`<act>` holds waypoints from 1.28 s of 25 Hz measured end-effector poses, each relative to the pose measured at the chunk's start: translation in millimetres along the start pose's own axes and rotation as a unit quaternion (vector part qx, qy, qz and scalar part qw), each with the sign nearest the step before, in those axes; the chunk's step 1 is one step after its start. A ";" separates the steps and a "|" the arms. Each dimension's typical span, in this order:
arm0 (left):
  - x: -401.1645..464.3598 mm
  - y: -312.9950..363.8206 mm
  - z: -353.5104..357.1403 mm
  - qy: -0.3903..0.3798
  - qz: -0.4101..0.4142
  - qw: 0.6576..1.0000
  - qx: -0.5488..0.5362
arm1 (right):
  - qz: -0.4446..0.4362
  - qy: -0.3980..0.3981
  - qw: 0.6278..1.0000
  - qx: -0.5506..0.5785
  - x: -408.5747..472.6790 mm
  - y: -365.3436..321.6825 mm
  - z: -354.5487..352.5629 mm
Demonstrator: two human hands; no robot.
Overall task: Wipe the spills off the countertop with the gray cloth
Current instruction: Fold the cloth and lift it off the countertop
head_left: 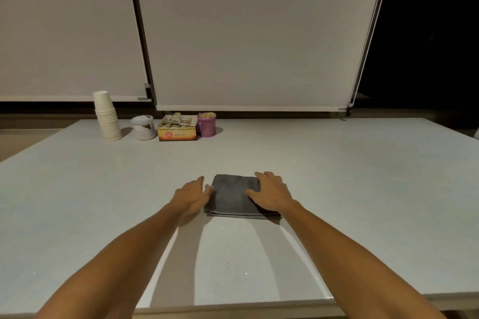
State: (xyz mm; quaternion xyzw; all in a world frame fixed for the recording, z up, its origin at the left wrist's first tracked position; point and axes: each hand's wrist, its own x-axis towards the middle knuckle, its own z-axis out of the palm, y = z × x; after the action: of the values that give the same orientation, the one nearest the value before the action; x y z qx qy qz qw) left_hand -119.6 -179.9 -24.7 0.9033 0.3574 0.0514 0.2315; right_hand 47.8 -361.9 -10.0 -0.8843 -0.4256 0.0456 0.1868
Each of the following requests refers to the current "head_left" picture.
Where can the person's left hand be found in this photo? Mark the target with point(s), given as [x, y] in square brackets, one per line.
[189, 199]

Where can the person's right hand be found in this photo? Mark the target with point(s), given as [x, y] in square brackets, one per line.
[273, 195]

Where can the person's right thumb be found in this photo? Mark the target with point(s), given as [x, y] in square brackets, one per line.
[252, 194]

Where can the person's left thumb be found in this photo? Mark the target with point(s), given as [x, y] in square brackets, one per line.
[208, 191]

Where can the grey cloth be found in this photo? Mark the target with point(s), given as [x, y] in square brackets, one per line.
[230, 195]

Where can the person's right forearm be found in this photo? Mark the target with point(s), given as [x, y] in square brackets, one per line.
[348, 266]

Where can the person's left forearm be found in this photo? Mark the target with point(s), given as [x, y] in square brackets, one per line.
[127, 255]

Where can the purple plastic cup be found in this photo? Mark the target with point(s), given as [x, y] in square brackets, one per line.
[207, 128]

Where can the orange cardboard box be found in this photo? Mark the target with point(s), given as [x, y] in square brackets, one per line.
[176, 134]

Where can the bundle of wooden toothpicks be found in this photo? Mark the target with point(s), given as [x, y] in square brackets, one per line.
[207, 115]

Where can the pile of sachets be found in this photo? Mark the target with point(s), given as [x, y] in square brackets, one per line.
[176, 120]

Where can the white round jar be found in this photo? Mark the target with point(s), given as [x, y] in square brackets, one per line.
[143, 129]

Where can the stack of white paper cups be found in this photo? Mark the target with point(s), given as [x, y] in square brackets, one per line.
[107, 120]

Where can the wide white roller blind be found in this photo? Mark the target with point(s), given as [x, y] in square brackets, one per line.
[258, 31]

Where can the narrow white roller blind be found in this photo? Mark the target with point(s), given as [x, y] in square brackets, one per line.
[67, 27]

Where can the dark window pane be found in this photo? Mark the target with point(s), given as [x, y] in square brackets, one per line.
[426, 38]

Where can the dark window frame post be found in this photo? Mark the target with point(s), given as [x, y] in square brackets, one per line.
[140, 31]

